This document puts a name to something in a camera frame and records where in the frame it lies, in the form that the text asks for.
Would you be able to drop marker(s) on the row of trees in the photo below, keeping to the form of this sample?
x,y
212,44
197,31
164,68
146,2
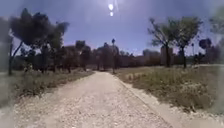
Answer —
x,y
100,56

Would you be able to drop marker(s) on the pale sandy dirt path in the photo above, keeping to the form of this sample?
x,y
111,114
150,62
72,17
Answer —
x,y
96,103

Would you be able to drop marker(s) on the building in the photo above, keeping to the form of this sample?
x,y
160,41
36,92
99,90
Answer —
x,y
163,53

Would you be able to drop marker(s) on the sparse-crowned tree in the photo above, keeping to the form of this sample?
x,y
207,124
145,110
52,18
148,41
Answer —
x,y
164,36

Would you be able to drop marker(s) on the dry grass field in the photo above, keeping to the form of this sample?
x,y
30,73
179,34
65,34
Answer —
x,y
173,83

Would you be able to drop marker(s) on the dry grass verge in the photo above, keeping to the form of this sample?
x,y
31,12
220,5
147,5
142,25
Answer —
x,y
40,81

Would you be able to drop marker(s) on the round-crowned tree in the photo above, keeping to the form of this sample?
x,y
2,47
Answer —
x,y
185,33

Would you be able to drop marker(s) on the broad-crowned dark tree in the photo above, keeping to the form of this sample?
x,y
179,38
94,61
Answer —
x,y
30,30

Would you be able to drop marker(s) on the dark lamp post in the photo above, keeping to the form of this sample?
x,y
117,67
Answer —
x,y
113,58

